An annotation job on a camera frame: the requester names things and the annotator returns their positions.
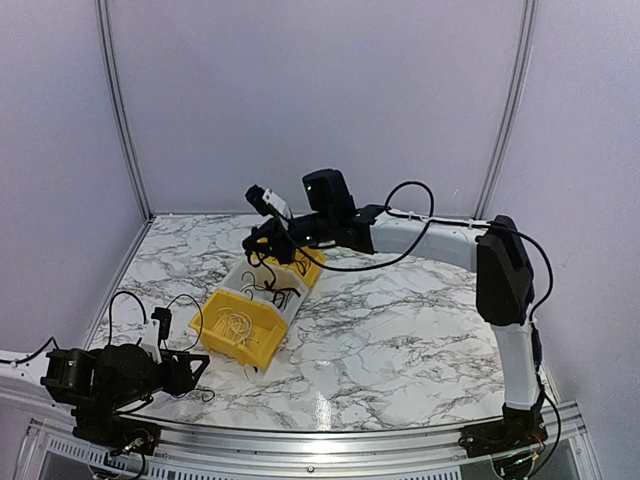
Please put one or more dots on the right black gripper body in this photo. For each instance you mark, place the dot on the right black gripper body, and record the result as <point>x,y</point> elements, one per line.
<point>286,251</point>

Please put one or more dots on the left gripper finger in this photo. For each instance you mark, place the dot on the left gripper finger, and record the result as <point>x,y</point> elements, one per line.
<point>186,357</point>
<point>198,366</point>

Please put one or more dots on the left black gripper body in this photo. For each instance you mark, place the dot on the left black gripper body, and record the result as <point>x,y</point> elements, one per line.
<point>174,386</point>

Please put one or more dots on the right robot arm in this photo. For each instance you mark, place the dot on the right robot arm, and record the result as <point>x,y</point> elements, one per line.
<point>495,251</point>

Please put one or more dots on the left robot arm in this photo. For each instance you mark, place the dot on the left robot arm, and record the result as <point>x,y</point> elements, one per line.
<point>105,386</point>

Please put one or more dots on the near yellow plastic bin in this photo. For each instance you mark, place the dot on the near yellow plastic bin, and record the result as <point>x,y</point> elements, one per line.
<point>246,331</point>

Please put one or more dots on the yellow plastic bin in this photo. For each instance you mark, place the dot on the yellow plastic bin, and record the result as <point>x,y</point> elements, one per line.
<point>246,331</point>
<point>306,266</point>

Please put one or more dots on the far yellow plastic bin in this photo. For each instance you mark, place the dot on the far yellow plastic bin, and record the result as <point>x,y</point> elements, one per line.
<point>306,266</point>

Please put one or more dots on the white plastic bin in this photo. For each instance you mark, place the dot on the white plastic bin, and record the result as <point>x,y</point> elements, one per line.
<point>277,288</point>

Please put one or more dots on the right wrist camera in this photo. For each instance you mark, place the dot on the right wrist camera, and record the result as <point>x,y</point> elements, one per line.
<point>266,202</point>

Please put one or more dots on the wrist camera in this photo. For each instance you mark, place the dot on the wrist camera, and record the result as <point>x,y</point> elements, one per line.
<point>266,202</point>
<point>156,331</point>

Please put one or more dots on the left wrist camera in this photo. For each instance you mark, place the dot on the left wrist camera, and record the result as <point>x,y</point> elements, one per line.
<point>156,331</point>

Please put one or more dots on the aluminium front frame rail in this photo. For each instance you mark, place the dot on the aluminium front frame rail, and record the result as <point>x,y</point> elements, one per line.
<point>191,451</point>

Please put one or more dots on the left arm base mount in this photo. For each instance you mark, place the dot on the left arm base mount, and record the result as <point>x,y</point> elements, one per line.
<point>120,435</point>

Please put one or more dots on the left aluminium corner post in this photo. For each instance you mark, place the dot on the left aluminium corner post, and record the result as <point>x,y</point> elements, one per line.
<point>124,132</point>

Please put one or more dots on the aluminium corner post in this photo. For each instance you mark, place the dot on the aluminium corner post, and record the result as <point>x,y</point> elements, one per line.
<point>124,132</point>
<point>515,91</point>

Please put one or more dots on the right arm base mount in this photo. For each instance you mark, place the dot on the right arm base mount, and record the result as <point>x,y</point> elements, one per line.
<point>500,436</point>

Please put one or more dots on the right aluminium corner post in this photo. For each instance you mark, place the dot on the right aluminium corner post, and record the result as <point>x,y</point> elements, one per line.
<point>515,91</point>

